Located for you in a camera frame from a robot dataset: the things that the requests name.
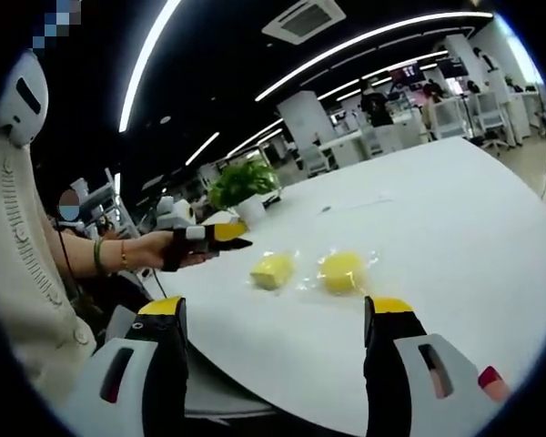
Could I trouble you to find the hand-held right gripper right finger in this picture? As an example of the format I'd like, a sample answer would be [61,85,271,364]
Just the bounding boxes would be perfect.
[362,295,500,437]

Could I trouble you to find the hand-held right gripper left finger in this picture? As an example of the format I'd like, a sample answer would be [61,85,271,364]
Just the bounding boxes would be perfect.
[57,295,191,437]

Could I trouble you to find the square yellow silicone block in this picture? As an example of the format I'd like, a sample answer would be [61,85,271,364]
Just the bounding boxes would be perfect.
[248,253,298,291]

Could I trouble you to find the round yellow silicone block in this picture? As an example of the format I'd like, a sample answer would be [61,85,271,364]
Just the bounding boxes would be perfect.
[318,250,366,295]

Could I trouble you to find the person's left hand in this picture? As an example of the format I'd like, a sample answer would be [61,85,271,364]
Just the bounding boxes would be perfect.
[138,229,222,273]

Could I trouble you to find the person's right hand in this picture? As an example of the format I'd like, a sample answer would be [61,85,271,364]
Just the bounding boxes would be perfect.
[476,365,513,404]

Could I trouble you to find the green potted plant white pot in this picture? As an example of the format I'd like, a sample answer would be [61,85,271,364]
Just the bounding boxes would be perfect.
[207,159,284,225]

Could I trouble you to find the short ceiling light strip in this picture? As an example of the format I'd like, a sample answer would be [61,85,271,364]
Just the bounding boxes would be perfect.
[184,131,221,167]

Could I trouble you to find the person's dark trousers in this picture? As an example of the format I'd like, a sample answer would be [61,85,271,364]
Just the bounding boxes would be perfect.
[63,271,152,339]

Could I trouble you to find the white pillar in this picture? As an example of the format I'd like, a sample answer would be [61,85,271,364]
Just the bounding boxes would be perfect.
[276,90,339,152]

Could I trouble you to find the long ceiling light strip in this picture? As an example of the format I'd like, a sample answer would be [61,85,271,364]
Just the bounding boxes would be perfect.
[254,11,495,103]
[117,0,184,134]

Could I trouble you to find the ceiling air conditioner vent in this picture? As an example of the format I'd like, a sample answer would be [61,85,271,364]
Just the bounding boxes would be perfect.
[261,0,348,46]

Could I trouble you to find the white office chair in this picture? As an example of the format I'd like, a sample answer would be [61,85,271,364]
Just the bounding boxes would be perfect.
[474,89,514,150]
[431,97,468,140]

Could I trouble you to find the green bracelet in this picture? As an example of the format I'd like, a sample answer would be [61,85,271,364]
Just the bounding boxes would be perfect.
[93,238,110,276]

